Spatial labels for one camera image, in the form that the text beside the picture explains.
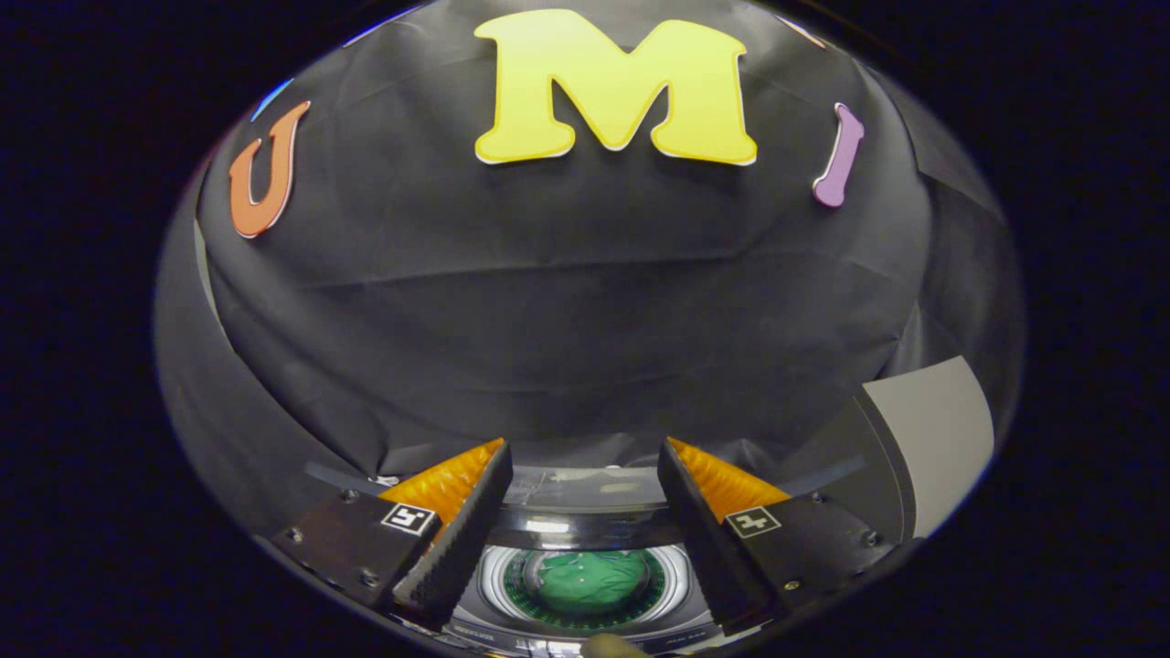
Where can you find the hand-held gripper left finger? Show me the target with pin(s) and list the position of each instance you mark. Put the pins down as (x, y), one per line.
(457, 544)

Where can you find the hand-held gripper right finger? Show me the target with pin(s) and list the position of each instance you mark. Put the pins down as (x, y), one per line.
(708, 548)

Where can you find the grey washing machine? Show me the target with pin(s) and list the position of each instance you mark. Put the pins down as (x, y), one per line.
(484, 631)

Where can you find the green polo shirt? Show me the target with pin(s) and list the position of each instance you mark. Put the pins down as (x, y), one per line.
(590, 580)

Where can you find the dark washing machine lid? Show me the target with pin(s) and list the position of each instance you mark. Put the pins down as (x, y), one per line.
(585, 528)

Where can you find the white power plug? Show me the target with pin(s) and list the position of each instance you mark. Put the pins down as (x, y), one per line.
(384, 479)

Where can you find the black backdrop cloth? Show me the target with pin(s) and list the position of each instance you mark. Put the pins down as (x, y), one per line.
(548, 320)

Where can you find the beige cabinet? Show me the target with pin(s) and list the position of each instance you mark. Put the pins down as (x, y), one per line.
(941, 429)

